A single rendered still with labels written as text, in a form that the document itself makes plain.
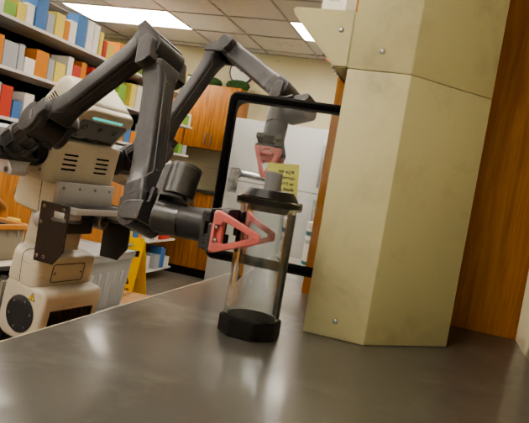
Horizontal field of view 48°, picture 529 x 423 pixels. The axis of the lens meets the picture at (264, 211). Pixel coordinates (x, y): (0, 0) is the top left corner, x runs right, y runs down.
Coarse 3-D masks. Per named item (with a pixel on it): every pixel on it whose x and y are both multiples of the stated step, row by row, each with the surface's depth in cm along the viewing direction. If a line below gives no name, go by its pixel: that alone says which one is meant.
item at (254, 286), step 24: (240, 216) 95; (264, 216) 92; (288, 216) 93; (240, 240) 94; (264, 240) 92; (288, 240) 94; (240, 264) 94; (264, 264) 93; (240, 288) 93; (264, 288) 93; (240, 312) 93; (264, 312) 93
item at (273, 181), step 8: (272, 176) 95; (280, 176) 95; (264, 184) 96; (272, 184) 95; (280, 184) 96; (248, 192) 94; (256, 192) 93; (264, 192) 93; (272, 192) 93; (280, 192) 93; (280, 200) 92; (288, 200) 93; (296, 200) 96
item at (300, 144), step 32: (256, 128) 138; (288, 128) 136; (320, 128) 135; (256, 160) 138; (288, 160) 136; (320, 160) 135; (224, 192) 140; (288, 192) 137; (320, 192) 135; (320, 224) 135
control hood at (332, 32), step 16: (304, 16) 105; (320, 16) 104; (336, 16) 103; (352, 16) 103; (320, 32) 104; (336, 32) 103; (352, 32) 103; (320, 48) 105; (336, 48) 103; (336, 64) 103
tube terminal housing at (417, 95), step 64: (384, 0) 101; (448, 0) 102; (384, 64) 101; (448, 64) 103; (384, 128) 101; (448, 128) 105; (384, 192) 101; (448, 192) 107; (320, 256) 104; (384, 256) 102; (448, 256) 109; (320, 320) 104; (384, 320) 104; (448, 320) 111
